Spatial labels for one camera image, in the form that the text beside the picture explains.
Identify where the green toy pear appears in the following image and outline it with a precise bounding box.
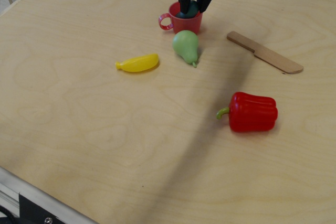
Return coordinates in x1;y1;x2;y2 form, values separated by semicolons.
172;30;198;68

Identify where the red toy bell pepper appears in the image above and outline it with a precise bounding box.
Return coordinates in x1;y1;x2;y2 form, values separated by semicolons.
216;92;278;132

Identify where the black braided cable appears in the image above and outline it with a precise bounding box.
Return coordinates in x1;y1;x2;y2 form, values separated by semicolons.
0;205;19;224

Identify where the yellow toy banana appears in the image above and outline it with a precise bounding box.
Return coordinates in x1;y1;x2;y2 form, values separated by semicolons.
115;54;159;72

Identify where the red plastic cup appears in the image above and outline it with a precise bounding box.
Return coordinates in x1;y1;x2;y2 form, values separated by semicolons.
158;2;203;34

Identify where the wooden toy knife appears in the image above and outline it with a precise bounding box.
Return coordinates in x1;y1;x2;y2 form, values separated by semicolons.
227;31;303;74

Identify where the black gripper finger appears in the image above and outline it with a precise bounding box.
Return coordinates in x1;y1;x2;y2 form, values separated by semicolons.
179;0;191;14
196;0;216;14

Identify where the dark green toy cucumber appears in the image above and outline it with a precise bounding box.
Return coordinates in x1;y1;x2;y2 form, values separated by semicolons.
175;0;199;19

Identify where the aluminium table frame rail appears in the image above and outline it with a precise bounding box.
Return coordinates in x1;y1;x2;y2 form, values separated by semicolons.
1;168;95;223

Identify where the black corner bracket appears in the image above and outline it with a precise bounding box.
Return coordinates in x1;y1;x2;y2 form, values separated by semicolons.
19;194;64;224

